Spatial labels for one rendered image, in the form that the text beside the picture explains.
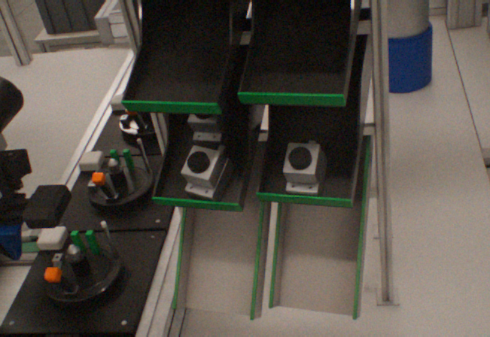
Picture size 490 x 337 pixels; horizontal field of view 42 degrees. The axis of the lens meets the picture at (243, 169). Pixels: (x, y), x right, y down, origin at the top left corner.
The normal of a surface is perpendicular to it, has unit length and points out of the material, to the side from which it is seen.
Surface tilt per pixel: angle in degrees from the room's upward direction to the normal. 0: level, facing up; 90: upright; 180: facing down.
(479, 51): 0
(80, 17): 90
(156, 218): 0
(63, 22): 90
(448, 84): 0
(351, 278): 45
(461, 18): 90
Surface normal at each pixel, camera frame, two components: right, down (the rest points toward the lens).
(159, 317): -0.15, -0.79
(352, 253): -0.31, -0.12
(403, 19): -0.07, 0.61
